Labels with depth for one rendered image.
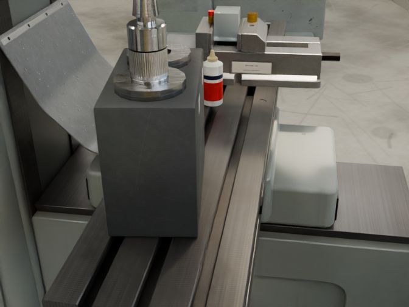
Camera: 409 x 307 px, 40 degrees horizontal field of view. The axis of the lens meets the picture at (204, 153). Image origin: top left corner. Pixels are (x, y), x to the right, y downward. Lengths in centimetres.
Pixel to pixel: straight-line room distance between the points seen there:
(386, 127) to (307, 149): 209
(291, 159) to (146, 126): 54
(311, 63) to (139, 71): 59
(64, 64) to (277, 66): 44
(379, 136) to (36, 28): 229
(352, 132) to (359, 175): 186
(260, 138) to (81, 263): 42
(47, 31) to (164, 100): 58
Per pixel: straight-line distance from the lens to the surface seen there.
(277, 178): 109
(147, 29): 66
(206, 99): 111
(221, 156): 93
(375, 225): 115
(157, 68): 68
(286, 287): 121
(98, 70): 130
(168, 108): 66
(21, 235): 124
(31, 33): 116
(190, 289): 67
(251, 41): 119
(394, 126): 330
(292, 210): 109
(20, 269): 128
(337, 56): 126
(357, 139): 309
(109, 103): 67
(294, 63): 121
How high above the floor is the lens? 138
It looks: 29 degrees down
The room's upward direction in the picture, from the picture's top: 1 degrees counter-clockwise
